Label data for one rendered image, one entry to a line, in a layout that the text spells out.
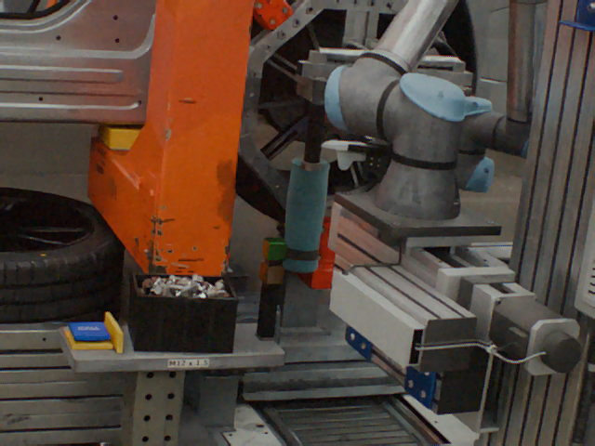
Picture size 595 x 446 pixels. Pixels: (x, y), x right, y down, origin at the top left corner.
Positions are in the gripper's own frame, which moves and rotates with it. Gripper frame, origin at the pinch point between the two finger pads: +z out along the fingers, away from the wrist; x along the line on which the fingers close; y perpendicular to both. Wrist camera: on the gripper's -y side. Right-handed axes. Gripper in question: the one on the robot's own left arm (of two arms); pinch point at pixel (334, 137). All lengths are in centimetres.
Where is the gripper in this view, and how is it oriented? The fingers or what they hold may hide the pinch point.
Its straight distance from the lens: 271.9
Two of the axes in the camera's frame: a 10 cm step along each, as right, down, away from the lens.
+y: -1.1, 9.6, 2.7
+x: 3.9, -2.0, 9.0
